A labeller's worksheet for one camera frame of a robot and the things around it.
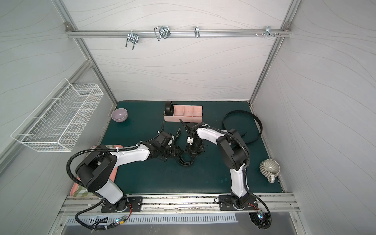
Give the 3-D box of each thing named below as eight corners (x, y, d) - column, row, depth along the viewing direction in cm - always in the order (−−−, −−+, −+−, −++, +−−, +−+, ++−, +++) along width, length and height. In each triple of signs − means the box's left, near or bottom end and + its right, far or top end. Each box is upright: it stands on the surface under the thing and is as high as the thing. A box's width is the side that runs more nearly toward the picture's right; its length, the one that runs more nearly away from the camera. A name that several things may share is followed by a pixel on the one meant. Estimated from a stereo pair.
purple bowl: (113, 125, 109) (108, 119, 103) (117, 114, 116) (114, 108, 110) (127, 125, 109) (124, 119, 103) (131, 114, 116) (128, 108, 110)
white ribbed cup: (254, 173, 85) (258, 169, 80) (263, 159, 90) (267, 155, 85) (269, 184, 81) (274, 181, 76) (277, 169, 86) (282, 165, 81)
